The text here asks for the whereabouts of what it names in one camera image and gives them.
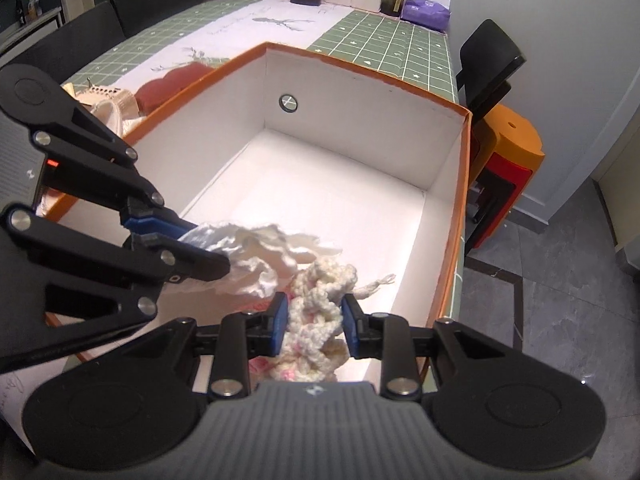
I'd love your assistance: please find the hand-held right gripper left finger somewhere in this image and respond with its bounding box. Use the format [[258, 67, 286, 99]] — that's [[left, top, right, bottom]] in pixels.
[[150, 292, 291, 402]]

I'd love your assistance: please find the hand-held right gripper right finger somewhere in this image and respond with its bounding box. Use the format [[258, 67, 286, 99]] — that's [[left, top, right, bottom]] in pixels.
[[341, 293, 501, 404]]

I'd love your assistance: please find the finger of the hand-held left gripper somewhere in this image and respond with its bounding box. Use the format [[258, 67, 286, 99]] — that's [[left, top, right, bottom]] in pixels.
[[32, 99, 199, 239], [0, 202, 232, 374]]

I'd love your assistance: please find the cream crochet yarn piece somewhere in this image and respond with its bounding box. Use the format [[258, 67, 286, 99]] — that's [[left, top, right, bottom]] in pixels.
[[250, 260, 398, 383]]

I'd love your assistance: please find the white ruffled cloth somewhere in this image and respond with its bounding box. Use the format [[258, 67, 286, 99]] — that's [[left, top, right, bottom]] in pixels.
[[182, 222, 342, 307]]

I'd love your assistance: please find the orange cardboard storage box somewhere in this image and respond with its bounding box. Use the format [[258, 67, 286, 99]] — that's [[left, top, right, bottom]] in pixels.
[[35, 42, 473, 386]]

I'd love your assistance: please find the wooden radio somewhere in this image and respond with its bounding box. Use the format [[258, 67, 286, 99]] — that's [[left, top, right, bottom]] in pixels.
[[72, 76, 136, 107]]

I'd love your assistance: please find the white sideboard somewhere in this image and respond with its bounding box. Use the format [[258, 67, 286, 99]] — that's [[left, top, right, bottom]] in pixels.
[[0, 10, 67, 57]]

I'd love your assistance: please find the black chair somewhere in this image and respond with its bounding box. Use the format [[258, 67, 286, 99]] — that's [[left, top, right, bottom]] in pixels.
[[0, 0, 127, 82], [455, 19, 527, 111], [111, 0, 216, 37]]

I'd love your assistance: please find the dark red cloth pouch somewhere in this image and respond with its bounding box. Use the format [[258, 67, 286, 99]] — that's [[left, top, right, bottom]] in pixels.
[[135, 62, 214, 114]]

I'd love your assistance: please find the red plastic stool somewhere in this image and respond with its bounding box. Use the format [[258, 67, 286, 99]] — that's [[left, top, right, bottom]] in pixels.
[[467, 157, 534, 252]]

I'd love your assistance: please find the purple tissue pack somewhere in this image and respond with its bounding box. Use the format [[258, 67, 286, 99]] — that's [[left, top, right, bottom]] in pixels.
[[402, 0, 454, 31]]

